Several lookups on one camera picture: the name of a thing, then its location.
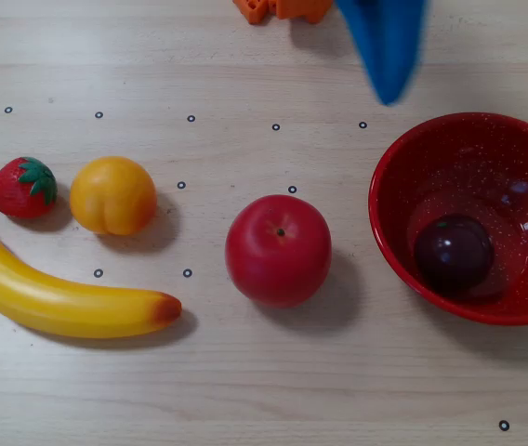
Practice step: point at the orange yellow peach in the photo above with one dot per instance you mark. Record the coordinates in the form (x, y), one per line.
(113, 195)

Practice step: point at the red strawberry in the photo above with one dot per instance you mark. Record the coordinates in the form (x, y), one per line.
(15, 195)

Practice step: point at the red apple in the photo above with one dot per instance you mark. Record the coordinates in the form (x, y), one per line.
(278, 253)

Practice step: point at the yellow banana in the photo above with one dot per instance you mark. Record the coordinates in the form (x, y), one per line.
(59, 302)

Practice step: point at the red speckled bowl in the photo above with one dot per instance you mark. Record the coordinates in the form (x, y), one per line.
(524, 153)

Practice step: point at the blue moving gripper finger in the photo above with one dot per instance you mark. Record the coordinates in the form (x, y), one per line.
(387, 46)

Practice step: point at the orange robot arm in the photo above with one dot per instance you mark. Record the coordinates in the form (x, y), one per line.
(292, 8)

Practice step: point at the dark purple plum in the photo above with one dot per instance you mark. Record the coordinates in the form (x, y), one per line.
(454, 255)

